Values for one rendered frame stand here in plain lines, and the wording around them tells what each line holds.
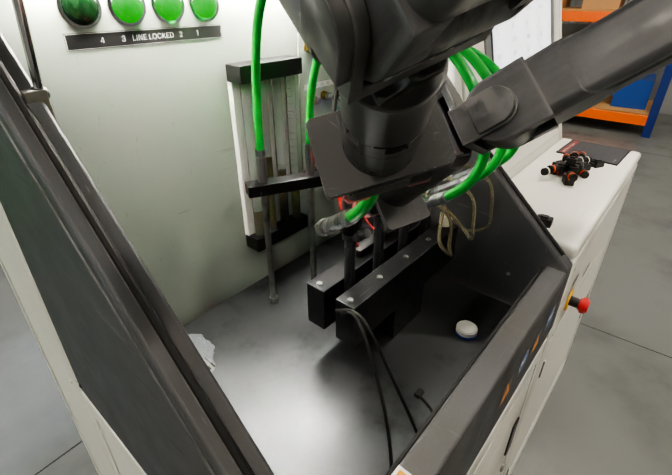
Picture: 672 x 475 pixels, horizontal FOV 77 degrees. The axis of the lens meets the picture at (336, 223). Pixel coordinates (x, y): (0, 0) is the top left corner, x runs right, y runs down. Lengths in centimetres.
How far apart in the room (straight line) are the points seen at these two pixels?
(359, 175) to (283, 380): 50
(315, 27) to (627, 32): 29
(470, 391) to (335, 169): 38
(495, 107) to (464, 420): 36
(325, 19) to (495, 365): 55
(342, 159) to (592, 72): 21
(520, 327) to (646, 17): 45
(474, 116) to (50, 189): 37
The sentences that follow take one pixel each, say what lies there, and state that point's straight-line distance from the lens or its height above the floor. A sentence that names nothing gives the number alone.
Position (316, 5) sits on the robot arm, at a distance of 17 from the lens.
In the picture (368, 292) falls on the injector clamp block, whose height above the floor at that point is 98.
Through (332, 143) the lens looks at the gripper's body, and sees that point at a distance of 32.
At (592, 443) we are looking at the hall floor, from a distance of 190.
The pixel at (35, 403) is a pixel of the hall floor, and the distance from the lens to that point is 212.
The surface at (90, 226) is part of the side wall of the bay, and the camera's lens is 43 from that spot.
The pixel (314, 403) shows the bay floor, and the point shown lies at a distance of 72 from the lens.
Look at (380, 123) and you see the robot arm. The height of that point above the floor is 134.
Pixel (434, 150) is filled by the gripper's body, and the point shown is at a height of 129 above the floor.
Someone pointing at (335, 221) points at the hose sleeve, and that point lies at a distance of 47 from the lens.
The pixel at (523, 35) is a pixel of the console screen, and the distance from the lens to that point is 121.
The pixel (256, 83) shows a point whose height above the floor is 127.
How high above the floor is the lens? 140
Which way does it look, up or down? 29 degrees down
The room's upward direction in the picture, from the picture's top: straight up
